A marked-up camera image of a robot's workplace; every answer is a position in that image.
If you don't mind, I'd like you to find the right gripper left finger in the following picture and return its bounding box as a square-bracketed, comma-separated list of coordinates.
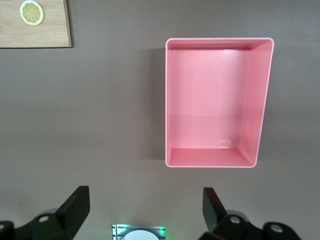
[0, 185, 90, 240]

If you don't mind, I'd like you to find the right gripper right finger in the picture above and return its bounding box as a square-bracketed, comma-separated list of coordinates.
[198, 187, 302, 240]

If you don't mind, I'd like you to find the pink plastic bin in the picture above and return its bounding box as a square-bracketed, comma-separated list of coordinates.
[164, 37, 275, 169]

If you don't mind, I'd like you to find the wooden cutting board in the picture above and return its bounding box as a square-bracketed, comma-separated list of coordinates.
[0, 0, 72, 49]

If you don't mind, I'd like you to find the yellow lemon slice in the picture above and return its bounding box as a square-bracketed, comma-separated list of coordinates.
[19, 0, 45, 27]

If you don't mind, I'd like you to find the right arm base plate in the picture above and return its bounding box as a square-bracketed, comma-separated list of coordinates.
[111, 224, 166, 240]

